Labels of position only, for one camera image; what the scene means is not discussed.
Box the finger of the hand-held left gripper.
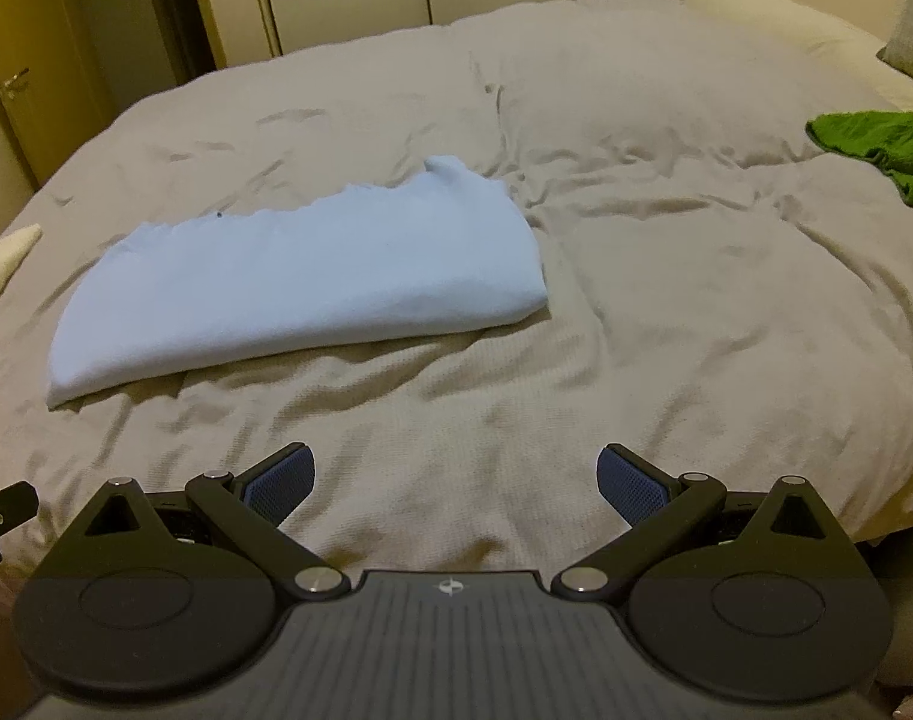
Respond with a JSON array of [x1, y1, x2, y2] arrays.
[[0, 481, 39, 571]]

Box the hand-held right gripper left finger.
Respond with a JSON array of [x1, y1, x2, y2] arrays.
[[55, 442, 351, 602]]

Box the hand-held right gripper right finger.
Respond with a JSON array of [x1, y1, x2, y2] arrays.
[[552, 444, 855, 602]]

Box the light blue shirt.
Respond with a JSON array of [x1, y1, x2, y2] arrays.
[[46, 155, 551, 411]]

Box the grey duvet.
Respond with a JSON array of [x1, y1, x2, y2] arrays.
[[0, 0, 913, 578]]

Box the green garment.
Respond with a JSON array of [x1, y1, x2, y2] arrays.
[[805, 111, 913, 215]]

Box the yellow wooden door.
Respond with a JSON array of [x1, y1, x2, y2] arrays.
[[0, 0, 119, 200]]

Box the cream long pillow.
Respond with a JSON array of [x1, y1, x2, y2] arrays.
[[685, 0, 913, 113]]

